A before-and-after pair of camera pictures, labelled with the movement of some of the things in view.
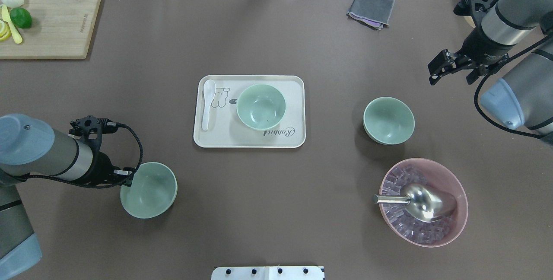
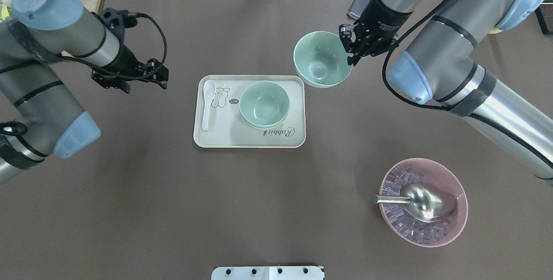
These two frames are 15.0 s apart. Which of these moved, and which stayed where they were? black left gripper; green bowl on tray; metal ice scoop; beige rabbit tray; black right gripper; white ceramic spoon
Moved: black right gripper; black left gripper
Stayed: beige rabbit tray; metal ice scoop; white ceramic spoon; green bowl on tray
